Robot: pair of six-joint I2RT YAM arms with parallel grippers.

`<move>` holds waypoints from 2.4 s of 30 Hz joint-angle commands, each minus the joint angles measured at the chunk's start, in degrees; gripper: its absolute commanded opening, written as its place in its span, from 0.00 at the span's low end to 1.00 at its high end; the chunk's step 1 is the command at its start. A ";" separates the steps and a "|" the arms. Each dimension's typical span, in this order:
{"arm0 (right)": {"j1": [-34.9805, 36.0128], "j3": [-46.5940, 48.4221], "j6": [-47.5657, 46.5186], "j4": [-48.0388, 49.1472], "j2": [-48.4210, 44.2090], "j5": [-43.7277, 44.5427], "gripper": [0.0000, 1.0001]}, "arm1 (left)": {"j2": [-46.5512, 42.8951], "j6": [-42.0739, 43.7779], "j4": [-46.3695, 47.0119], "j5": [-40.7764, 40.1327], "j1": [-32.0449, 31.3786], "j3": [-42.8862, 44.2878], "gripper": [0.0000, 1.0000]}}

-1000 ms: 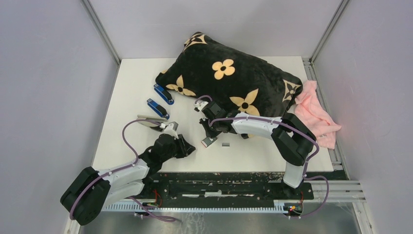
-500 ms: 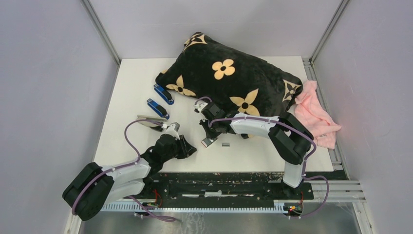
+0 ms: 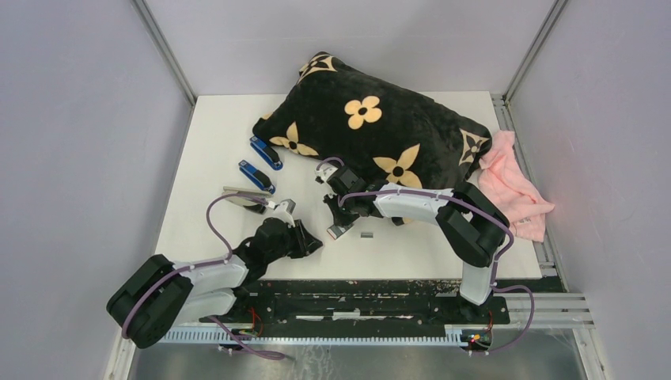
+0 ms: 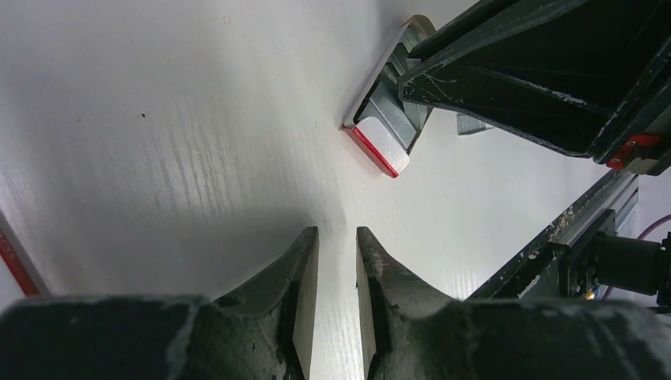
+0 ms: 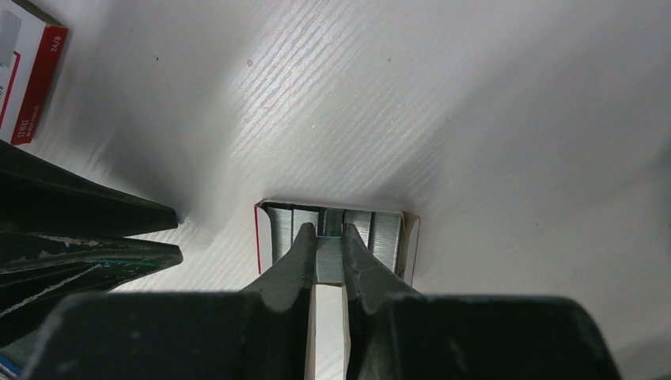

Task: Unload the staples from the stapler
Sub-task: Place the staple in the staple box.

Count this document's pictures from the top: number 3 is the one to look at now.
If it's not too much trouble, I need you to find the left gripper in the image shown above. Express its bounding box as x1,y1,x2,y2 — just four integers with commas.
265,218,323,264

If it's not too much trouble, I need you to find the box of staples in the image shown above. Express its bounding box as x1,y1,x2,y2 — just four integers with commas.
327,223,354,240

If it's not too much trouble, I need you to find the grey beige stapler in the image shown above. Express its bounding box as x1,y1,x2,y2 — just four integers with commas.
222,186,272,215

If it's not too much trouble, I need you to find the blue stapler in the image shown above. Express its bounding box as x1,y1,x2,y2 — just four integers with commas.
238,160,276,194
249,135,283,171

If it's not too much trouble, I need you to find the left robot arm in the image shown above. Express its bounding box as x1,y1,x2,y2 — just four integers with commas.
106,218,324,348

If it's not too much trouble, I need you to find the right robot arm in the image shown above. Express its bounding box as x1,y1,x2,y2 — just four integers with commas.
315,164,514,323

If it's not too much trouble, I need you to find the black pillow with beige flowers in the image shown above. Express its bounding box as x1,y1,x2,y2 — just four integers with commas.
252,51,492,189

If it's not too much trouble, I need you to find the pink cloth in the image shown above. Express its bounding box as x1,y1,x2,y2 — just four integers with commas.
478,131,555,243

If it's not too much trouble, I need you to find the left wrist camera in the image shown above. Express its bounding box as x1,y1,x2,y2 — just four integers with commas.
266,199,296,227

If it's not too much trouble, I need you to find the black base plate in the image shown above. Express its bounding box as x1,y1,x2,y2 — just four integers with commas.
218,278,571,338

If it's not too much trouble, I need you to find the white cable duct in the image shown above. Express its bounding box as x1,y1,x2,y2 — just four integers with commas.
159,325,476,348

